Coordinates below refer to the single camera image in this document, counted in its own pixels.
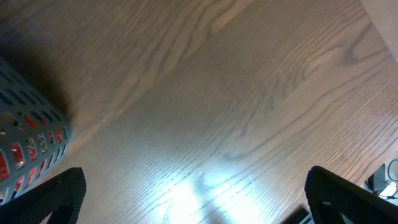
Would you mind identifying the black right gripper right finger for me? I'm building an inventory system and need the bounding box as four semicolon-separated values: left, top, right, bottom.
305;166;397;223

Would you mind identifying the red yellow spaghetti packet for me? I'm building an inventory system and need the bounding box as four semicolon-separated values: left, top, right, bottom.
1;111;70;200

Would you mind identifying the grey plastic mesh basket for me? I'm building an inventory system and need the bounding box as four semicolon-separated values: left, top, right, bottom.
1;59;72;205

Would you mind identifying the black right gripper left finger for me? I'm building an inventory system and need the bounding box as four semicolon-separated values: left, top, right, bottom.
1;167;86;223

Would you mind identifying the cardboard panel right side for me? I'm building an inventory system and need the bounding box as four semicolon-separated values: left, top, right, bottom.
361;0;398;61

